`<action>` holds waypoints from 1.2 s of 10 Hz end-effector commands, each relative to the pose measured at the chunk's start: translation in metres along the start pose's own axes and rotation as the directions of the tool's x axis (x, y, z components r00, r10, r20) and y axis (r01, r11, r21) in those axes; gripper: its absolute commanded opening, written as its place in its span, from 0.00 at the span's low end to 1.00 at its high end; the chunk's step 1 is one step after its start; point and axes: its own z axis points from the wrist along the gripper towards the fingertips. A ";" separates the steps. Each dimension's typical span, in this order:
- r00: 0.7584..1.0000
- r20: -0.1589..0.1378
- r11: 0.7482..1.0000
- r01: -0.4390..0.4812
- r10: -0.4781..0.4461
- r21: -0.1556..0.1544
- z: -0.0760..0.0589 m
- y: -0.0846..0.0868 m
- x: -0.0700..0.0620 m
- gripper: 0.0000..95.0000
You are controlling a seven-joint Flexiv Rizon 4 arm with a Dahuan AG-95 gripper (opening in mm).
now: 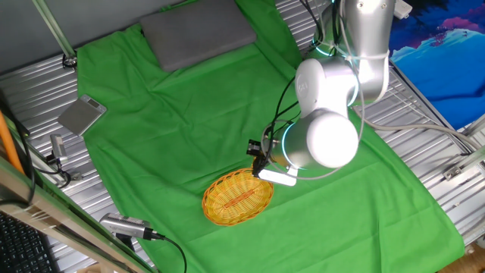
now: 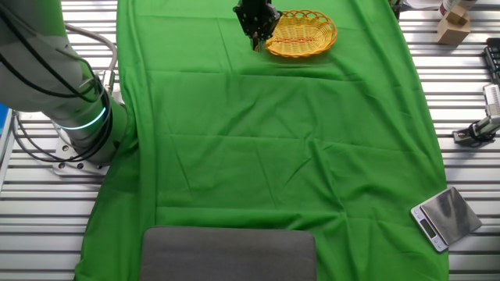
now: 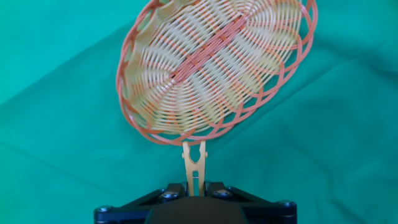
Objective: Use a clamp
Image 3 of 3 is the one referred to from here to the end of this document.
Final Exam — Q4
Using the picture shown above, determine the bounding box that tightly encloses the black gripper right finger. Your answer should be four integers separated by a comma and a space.
205, 181, 298, 224

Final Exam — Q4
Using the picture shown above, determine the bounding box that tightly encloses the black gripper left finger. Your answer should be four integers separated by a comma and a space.
95, 182, 190, 224

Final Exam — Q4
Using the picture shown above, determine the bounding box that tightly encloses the yellow plastic clamp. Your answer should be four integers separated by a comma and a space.
182, 141, 208, 197

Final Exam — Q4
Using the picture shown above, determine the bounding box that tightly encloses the green cloth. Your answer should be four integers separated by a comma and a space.
0, 0, 398, 224

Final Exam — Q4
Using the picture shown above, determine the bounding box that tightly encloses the yellow wicker basket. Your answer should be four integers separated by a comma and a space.
116, 0, 319, 146

